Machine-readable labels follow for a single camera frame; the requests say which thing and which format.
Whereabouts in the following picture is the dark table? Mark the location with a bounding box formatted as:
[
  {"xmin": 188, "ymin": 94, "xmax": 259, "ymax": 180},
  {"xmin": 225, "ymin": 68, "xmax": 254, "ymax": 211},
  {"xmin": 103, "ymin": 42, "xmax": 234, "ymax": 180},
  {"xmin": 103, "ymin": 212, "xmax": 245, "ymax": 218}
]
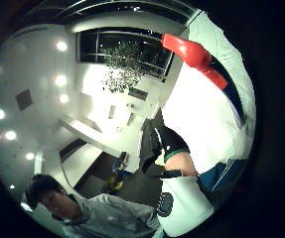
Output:
[{"xmin": 73, "ymin": 151, "xmax": 165, "ymax": 207}]

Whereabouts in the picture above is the dark wall picture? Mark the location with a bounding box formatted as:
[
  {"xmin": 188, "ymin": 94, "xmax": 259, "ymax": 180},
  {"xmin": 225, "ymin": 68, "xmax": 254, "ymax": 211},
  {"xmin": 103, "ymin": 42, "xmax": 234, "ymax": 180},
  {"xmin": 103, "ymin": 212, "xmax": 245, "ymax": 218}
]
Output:
[{"xmin": 127, "ymin": 86, "xmax": 149, "ymax": 102}]

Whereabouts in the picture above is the yellow object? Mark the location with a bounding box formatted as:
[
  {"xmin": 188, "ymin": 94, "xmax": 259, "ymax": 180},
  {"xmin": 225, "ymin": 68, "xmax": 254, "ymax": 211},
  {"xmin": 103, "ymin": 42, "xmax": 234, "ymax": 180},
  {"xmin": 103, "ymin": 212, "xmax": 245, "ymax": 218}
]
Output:
[{"xmin": 107, "ymin": 172, "xmax": 125, "ymax": 192}]

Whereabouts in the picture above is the the person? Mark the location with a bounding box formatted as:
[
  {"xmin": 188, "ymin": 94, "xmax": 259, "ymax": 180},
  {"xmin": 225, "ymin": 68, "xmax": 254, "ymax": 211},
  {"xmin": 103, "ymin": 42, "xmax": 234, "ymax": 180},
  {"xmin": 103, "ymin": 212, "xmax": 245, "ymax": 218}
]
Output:
[{"xmin": 24, "ymin": 173, "xmax": 165, "ymax": 238}]

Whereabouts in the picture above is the dark window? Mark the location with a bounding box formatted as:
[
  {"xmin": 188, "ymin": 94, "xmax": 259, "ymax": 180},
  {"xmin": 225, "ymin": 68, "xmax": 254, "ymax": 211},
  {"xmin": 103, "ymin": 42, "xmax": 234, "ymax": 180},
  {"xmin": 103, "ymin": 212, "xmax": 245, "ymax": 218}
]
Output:
[{"xmin": 76, "ymin": 28, "xmax": 177, "ymax": 81}]

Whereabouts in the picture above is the dark square ceiling vent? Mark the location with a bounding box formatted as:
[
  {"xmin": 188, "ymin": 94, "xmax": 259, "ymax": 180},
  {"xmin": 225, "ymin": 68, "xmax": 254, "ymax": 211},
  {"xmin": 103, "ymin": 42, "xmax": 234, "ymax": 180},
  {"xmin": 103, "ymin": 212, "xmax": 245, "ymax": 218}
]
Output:
[{"xmin": 14, "ymin": 87, "xmax": 34, "ymax": 112}]

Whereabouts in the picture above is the white counter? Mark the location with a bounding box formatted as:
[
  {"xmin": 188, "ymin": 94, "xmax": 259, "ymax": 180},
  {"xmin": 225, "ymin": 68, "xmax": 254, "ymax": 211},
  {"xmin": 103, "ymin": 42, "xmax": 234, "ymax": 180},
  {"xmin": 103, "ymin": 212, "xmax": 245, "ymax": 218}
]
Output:
[{"xmin": 59, "ymin": 116, "xmax": 125, "ymax": 159}]

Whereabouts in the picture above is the green leafy plant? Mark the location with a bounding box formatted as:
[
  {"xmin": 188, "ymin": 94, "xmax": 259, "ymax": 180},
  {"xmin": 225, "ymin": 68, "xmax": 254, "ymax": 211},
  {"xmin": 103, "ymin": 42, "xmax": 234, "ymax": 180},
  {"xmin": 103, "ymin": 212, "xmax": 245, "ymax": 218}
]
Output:
[{"xmin": 100, "ymin": 41, "xmax": 144, "ymax": 94}]

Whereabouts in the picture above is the group of ceiling spot lamps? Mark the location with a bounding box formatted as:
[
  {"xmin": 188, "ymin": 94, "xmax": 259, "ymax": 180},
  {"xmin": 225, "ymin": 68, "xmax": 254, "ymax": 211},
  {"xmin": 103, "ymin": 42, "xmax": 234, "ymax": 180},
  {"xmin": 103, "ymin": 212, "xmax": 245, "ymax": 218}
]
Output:
[{"xmin": 0, "ymin": 39, "xmax": 71, "ymax": 191}]

